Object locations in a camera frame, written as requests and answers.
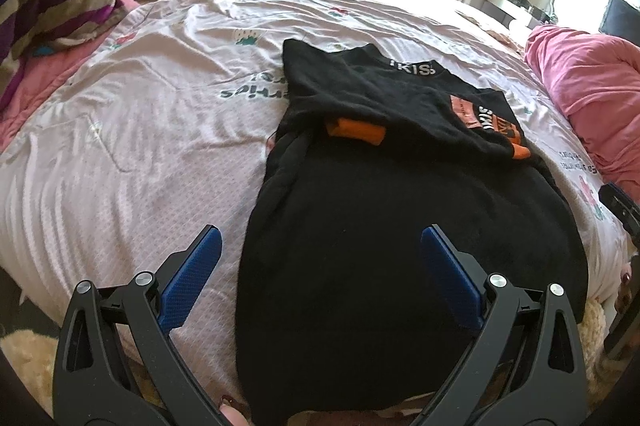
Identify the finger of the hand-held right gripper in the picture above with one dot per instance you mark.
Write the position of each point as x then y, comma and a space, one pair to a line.
617, 201

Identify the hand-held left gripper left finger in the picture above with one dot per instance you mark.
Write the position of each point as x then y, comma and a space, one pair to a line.
192, 278

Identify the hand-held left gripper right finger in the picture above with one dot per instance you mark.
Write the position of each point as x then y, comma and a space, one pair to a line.
450, 278

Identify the black sweater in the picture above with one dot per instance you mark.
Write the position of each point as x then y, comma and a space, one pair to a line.
400, 231

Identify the person's right hand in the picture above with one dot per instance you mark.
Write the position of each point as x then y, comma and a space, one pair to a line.
622, 291

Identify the person's left hand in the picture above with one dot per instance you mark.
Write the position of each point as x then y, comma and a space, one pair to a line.
231, 413

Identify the pink duvet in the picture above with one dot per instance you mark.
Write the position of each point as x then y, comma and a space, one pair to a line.
590, 86

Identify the printed pink bed sheet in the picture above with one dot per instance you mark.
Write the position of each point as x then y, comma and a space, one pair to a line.
150, 156

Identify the dark monitor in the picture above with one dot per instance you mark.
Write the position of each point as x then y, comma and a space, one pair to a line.
620, 16

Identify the fluffy beige rug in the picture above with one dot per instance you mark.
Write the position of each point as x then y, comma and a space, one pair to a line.
22, 353

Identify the white side shelf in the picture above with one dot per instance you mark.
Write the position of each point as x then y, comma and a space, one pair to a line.
505, 3

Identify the pink quilted blanket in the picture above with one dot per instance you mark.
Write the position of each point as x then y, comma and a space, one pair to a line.
40, 76

